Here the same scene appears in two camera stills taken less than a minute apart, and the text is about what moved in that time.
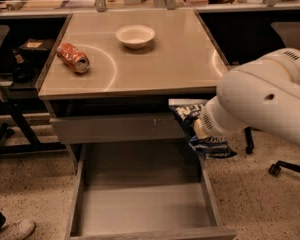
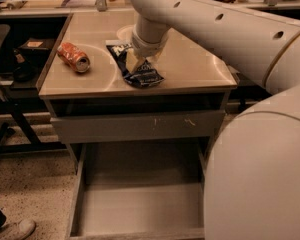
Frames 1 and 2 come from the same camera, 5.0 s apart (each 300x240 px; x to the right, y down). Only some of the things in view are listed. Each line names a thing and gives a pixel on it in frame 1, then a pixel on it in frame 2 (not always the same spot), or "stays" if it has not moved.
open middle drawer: [143, 191] stays
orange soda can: [72, 57] stays
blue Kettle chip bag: [189, 112] to [144, 75]
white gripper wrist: [210, 121] to [147, 48]
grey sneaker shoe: [20, 230] stays
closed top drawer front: [118, 129] stays
